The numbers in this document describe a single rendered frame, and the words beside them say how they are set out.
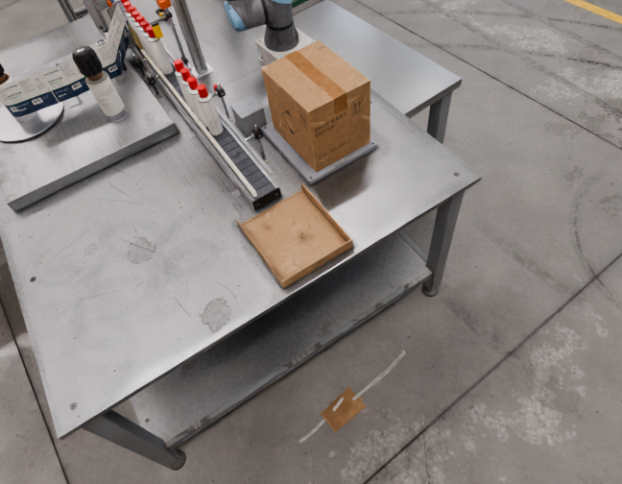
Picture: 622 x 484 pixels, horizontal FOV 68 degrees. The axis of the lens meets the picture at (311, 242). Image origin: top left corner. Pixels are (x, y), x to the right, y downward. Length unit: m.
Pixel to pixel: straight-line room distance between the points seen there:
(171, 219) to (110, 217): 0.23
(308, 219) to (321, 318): 0.62
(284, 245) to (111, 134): 0.89
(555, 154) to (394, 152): 1.51
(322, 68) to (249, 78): 0.60
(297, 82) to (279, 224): 0.47
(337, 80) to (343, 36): 0.78
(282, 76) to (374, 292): 1.00
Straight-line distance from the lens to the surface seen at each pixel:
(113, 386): 1.45
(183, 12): 2.14
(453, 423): 2.14
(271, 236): 1.52
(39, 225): 1.92
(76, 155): 2.02
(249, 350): 2.02
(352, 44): 2.27
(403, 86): 2.02
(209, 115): 1.77
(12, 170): 2.11
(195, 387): 2.03
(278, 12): 2.05
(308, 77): 1.60
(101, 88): 1.99
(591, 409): 2.32
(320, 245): 1.48
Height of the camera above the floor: 2.05
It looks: 55 degrees down
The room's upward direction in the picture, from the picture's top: 10 degrees counter-clockwise
